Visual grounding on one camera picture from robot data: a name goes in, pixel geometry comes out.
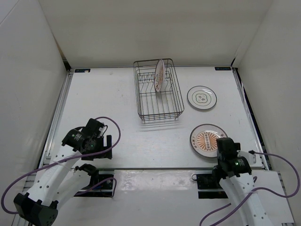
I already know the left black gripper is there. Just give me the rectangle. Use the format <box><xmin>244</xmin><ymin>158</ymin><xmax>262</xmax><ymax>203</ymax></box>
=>
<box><xmin>82</xmin><ymin>135</ymin><xmax>112</xmax><ymax>161</ymax></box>

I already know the red patterned plate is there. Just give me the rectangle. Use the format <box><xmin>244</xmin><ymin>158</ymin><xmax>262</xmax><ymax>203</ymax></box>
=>
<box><xmin>190</xmin><ymin>124</ymin><xmax>228</xmax><ymax>158</ymax></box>
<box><xmin>154</xmin><ymin>59</ymin><xmax>165</xmax><ymax>92</ymax></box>

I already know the black patterned white plate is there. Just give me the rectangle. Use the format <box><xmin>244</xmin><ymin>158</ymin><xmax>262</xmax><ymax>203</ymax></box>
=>
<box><xmin>187</xmin><ymin>86</ymin><xmax>217</xmax><ymax>110</ymax></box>

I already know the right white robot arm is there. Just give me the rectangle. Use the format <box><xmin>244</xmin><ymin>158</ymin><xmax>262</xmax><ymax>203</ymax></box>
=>
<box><xmin>211</xmin><ymin>151</ymin><xmax>273</xmax><ymax>226</ymax></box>

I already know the left blue corner label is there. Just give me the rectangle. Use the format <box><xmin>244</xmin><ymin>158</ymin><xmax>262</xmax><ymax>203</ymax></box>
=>
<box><xmin>74</xmin><ymin>69</ymin><xmax>91</xmax><ymax>73</ymax></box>

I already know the blue corner label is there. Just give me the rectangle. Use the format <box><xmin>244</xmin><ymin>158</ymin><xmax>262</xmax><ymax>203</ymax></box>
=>
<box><xmin>74</xmin><ymin>69</ymin><xmax>91</xmax><ymax>73</ymax></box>
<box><xmin>214</xmin><ymin>66</ymin><xmax>231</xmax><ymax>71</ymax></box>

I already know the right blue corner label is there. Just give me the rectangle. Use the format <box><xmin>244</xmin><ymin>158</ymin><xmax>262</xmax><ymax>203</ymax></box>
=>
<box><xmin>214</xmin><ymin>66</ymin><xmax>231</xmax><ymax>71</ymax></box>

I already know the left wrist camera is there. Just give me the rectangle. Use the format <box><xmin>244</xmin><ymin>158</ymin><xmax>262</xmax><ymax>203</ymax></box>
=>
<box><xmin>82</xmin><ymin>118</ymin><xmax>105</xmax><ymax>138</ymax></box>

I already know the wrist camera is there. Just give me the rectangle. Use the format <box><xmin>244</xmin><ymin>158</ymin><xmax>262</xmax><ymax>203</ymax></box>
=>
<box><xmin>216</xmin><ymin>137</ymin><xmax>241</xmax><ymax>159</ymax></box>
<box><xmin>82</xmin><ymin>118</ymin><xmax>105</xmax><ymax>138</ymax></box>

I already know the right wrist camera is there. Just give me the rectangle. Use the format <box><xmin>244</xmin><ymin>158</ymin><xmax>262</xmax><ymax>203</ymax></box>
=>
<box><xmin>216</xmin><ymin>137</ymin><xmax>241</xmax><ymax>159</ymax></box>

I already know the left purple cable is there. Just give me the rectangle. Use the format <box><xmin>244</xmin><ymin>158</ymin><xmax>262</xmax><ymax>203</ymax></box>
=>
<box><xmin>1</xmin><ymin>116</ymin><xmax>122</xmax><ymax>214</ymax></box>

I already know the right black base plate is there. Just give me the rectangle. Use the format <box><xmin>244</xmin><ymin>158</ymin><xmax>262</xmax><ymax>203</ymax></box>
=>
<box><xmin>196</xmin><ymin>174</ymin><xmax>228</xmax><ymax>199</ymax></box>

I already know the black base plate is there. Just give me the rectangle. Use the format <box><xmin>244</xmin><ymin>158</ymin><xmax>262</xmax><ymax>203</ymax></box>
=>
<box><xmin>74</xmin><ymin>174</ymin><xmax>114</xmax><ymax>198</ymax></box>
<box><xmin>196</xmin><ymin>174</ymin><xmax>228</xmax><ymax>199</ymax></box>

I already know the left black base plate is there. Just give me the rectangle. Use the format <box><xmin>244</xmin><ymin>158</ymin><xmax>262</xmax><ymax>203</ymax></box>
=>
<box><xmin>74</xmin><ymin>174</ymin><xmax>114</xmax><ymax>198</ymax></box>

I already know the wire dish rack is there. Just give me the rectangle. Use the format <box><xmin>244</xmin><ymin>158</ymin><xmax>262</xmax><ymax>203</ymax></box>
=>
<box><xmin>133</xmin><ymin>58</ymin><xmax>184</xmax><ymax>123</ymax></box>

